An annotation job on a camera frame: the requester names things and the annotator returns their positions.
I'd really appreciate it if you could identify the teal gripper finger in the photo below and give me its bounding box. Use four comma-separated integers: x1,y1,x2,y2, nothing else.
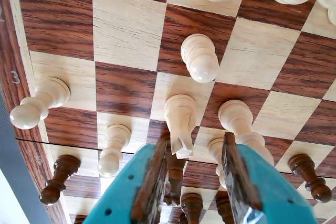
221,131,320,224
83,136,170,224

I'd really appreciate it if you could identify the light wooden knight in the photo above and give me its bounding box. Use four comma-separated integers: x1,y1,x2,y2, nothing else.
163,94,197,159

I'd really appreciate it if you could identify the dark wooden bishop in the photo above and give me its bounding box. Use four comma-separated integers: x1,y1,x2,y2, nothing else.
180,192,204,224

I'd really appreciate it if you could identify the dark grey mat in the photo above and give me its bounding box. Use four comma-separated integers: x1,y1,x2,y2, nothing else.
0,86,53,224

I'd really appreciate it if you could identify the wooden chessboard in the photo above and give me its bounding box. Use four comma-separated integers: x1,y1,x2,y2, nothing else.
0,0,336,224

